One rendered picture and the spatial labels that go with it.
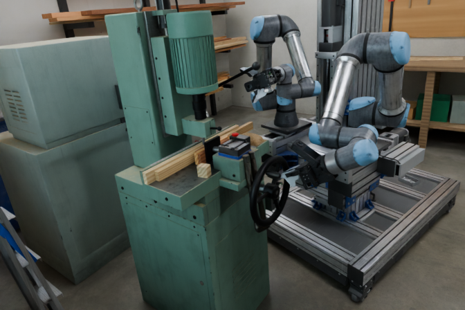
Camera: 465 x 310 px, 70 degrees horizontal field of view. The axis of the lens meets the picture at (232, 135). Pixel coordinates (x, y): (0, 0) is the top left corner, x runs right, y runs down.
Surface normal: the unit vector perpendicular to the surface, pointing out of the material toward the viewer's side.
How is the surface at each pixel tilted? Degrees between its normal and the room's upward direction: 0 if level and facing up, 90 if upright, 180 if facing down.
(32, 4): 90
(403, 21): 90
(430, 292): 0
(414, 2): 90
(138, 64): 90
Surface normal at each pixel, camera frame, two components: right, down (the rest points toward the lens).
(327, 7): -0.77, 0.28
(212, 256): 0.80, 0.15
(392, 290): -0.08, -0.93
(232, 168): -0.60, 0.32
